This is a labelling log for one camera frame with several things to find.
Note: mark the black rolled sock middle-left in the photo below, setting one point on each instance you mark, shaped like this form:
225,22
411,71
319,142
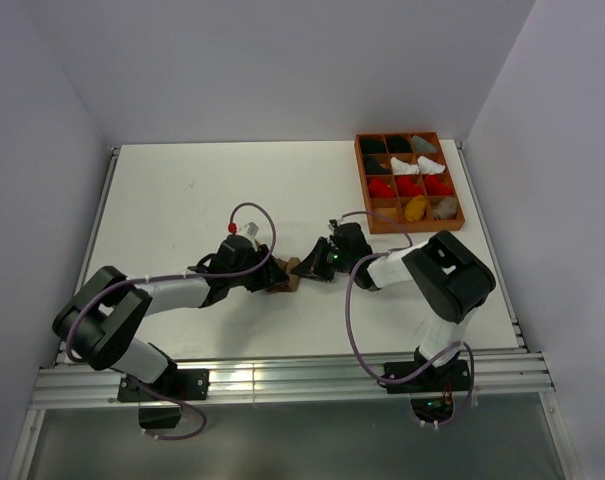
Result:
373,167

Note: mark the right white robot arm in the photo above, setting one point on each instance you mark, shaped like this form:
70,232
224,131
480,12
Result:
453,280

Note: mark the tan sock with red cuff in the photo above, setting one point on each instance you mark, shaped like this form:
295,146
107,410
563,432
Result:
446,209

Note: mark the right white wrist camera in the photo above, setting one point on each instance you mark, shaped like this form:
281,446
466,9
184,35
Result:
335,223

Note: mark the black rolled sock back-middle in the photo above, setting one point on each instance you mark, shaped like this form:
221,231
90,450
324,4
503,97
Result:
398,144

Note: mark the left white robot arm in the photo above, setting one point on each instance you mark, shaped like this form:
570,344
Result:
100,322

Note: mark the grey rolled sock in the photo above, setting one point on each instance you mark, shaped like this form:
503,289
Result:
421,145

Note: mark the white rolled sock right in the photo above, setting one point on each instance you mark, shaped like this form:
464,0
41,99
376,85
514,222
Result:
428,166

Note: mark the brown sock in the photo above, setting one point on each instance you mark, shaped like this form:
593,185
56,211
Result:
292,282

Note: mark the white rolled sock middle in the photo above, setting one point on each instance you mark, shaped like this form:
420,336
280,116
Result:
401,168

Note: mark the red rolled sock middle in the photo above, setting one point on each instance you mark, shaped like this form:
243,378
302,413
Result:
407,187

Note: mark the white rolled sock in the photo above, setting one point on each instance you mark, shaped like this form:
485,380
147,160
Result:
401,168
428,166

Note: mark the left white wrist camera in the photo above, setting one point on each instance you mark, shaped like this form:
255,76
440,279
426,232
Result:
248,230

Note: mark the red rolled sock right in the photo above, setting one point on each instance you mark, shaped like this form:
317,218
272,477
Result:
435,187

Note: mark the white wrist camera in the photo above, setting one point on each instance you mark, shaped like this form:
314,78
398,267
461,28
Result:
248,230
335,223

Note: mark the mustard yellow striped sock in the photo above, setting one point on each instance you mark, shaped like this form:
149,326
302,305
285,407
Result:
415,209

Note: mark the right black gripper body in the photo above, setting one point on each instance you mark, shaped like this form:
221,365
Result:
340,262

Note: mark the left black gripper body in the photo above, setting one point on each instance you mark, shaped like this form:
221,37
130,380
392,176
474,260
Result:
257,280

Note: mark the red rolled sock left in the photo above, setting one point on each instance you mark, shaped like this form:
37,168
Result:
378,189

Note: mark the red rolled sock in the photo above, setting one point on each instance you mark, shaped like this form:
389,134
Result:
435,187
407,187
378,189

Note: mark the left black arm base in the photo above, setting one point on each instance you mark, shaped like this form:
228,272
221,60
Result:
167,401

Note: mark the orange compartment organizer box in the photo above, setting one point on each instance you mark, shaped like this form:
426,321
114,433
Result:
390,211

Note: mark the black rolled sock back-left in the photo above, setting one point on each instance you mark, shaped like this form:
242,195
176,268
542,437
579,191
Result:
372,146

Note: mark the aluminium frame rail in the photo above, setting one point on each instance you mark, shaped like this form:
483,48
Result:
313,379

